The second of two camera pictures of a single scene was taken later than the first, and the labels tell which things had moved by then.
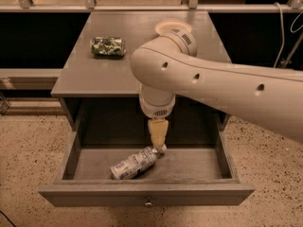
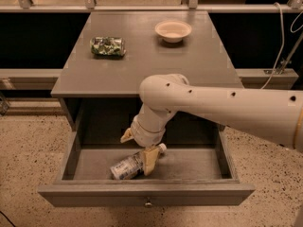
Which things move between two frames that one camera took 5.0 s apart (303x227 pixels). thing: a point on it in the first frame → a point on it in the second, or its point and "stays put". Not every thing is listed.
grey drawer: [197, 169] stays put
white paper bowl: [172, 26] stays put
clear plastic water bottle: [134, 164] stays put
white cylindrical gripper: [158, 112] → [142, 136]
